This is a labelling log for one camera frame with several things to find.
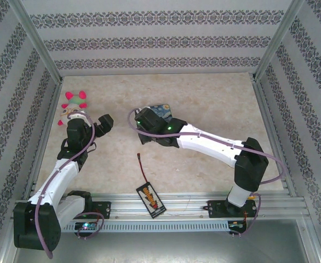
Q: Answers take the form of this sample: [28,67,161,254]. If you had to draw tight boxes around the starry night tin box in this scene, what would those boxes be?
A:
[146,102,175,124]

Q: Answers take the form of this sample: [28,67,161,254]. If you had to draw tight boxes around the white plush toy pink limbs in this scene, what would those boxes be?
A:
[57,90,89,127]

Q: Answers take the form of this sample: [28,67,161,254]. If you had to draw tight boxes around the black connector board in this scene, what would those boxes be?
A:
[135,181,168,219]

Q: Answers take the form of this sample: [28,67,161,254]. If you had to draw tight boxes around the thin red cable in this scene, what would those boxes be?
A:
[136,153,150,184]

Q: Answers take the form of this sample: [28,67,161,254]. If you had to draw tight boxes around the aluminium side rail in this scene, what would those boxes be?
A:
[252,78,297,198]
[23,81,64,199]

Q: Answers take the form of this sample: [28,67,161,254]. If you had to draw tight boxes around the aluminium mounting rail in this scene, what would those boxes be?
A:
[11,192,307,221]

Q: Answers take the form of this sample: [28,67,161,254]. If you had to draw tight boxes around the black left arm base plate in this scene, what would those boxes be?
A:
[90,201,112,220]

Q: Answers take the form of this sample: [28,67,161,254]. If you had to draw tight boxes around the slotted grey cable duct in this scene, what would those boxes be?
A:
[61,220,246,234]

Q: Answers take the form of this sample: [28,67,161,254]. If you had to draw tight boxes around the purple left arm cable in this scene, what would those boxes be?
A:
[33,111,106,260]

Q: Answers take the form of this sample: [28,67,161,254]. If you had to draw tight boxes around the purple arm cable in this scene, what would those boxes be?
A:
[33,111,106,260]
[127,108,289,239]

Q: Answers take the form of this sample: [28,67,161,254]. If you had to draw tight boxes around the aluminium frame post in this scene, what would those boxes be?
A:
[8,0,64,84]
[253,0,306,83]

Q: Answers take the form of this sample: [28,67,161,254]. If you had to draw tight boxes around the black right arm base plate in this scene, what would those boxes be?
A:
[207,199,257,219]

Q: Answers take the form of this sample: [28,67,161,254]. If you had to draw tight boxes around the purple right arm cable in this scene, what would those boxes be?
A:
[127,108,289,239]

